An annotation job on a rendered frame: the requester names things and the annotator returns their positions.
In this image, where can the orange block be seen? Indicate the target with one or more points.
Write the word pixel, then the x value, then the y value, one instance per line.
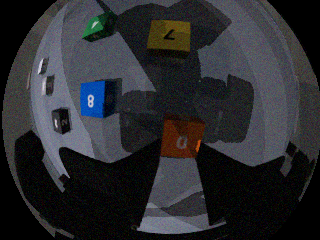
pixel 182 135

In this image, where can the blue block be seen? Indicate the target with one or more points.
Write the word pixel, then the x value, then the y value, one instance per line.
pixel 97 99

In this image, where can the green block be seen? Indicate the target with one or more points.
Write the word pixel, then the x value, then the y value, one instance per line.
pixel 100 26

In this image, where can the yellow block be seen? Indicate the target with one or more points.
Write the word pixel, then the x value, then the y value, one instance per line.
pixel 169 38

